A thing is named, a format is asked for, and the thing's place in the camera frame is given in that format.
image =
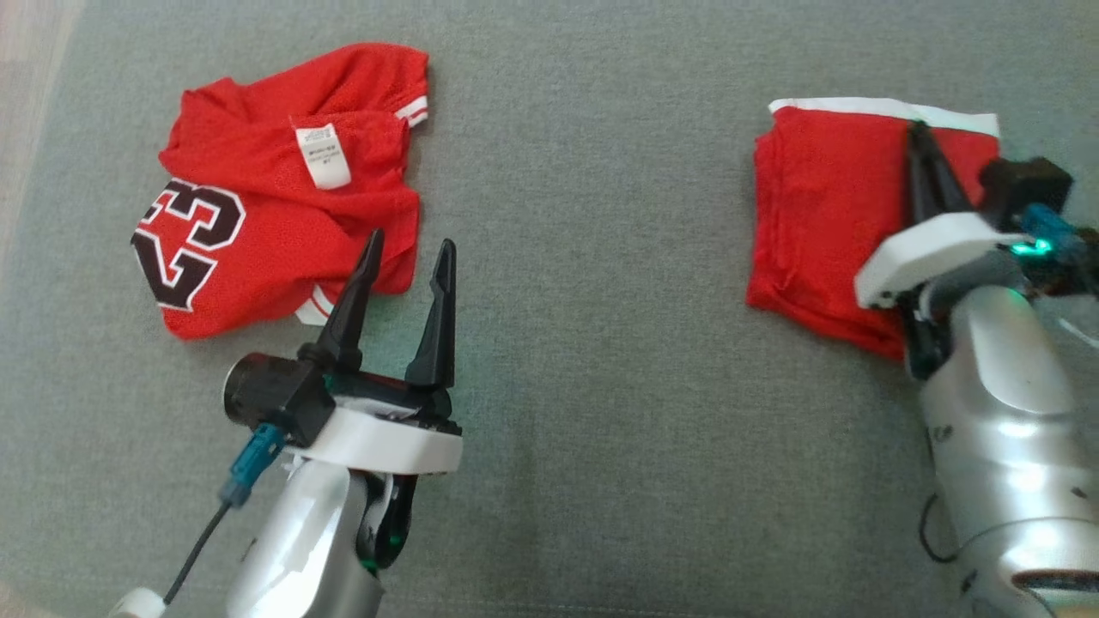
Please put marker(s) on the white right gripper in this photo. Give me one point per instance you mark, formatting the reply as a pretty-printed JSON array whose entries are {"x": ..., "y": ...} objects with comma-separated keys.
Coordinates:
[{"x": 927, "y": 249}]

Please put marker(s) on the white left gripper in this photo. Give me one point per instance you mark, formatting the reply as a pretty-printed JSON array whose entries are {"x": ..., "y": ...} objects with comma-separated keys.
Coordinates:
[{"x": 386, "y": 442}]

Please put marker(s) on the red garment with white band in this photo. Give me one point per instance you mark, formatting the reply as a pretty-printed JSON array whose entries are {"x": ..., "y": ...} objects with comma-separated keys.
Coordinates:
[{"x": 816, "y": 223}]

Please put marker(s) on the red basketball jersey black numbers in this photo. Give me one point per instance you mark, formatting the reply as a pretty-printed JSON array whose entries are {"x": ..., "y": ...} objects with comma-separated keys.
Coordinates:
[{"x": 258, "y": 240}]

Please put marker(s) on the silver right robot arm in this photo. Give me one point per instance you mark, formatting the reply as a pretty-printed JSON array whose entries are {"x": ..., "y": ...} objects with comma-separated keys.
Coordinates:
[{"x": 1004, "y": 412}]

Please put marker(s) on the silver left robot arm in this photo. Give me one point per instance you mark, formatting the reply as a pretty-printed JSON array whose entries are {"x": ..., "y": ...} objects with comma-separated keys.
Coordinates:
[{"x": 292, "y": 549}]

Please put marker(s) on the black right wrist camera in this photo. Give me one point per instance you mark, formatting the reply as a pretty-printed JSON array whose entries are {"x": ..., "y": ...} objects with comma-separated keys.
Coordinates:
[{"x": 1026, "y": 184}]

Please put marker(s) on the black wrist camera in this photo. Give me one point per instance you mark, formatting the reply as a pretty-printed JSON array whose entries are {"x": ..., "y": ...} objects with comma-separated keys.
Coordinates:
[
  {"x": 1026, "y": 184},
  {"x": 275, "y": 395}
]

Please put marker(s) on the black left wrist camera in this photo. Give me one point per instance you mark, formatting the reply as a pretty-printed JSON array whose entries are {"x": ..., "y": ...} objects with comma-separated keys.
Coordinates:
[{"x": 275, "y": 395}]

